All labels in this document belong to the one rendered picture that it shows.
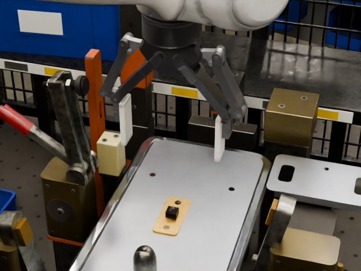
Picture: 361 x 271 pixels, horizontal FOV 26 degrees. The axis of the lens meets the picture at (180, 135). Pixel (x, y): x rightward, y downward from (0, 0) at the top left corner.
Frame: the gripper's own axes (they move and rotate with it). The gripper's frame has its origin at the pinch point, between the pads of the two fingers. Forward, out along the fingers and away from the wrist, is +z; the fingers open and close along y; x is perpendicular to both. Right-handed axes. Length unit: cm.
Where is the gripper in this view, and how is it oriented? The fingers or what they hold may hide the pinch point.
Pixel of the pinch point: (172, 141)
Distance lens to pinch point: 109.3
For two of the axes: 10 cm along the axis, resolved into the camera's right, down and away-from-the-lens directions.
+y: 9.6, 1.6, -2.4
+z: 0.0, 8.2, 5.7
